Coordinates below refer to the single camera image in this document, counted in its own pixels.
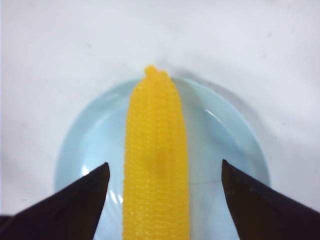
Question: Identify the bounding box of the light blue round plate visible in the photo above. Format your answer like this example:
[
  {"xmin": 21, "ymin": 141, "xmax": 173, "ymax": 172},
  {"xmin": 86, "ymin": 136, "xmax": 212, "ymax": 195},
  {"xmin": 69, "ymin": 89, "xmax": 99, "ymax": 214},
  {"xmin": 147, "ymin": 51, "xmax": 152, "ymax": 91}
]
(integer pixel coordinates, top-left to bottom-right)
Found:
[{"xmin": 54, "ymin": 79, "xmax": 270, "ymax": 240}]

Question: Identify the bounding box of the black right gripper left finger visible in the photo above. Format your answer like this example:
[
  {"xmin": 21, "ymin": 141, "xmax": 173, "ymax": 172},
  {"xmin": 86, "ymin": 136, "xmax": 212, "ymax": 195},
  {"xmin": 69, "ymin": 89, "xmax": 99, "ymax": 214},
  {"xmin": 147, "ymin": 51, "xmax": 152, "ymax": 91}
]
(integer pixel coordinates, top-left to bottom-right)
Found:
[{"xmin": 0, "ymin": 162, "xmax": 110, "ymax": 240}]

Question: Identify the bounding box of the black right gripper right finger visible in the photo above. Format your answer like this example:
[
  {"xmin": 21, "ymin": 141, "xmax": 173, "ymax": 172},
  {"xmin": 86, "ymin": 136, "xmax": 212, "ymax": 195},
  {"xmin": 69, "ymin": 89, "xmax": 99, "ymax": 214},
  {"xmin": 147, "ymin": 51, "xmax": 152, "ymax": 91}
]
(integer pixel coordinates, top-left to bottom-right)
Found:
[{"xmin": 221, "ymin": 160, "xmax": 320, "ymax": 240}]

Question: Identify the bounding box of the yellow corn cob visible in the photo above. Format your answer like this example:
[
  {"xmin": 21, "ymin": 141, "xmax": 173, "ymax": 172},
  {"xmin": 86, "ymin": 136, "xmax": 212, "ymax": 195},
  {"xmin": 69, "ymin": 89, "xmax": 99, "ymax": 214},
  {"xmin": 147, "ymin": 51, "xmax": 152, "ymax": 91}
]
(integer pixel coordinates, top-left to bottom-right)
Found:
[{"xmin": 122, "ymin": 65, "xmax": 191, "ymax": 240}]

